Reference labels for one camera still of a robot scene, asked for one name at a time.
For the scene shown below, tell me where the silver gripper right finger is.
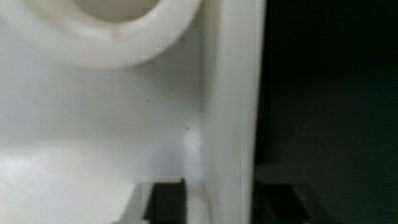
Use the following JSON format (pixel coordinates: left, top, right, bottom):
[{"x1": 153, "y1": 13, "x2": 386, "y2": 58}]
[{"x1": 252, "y1": 181, "x2": 323, "y2": 224}]

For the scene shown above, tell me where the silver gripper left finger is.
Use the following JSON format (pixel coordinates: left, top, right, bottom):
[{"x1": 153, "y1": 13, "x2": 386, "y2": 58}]
[{"x1": 140, "y1": 178, "x2": 188, "y2": 224}]

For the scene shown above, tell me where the white square tabletop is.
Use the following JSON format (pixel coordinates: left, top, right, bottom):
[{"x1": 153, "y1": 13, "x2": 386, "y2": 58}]
[{"x1": 0, "y1": 0, "x2": 267, "y2": 224}]

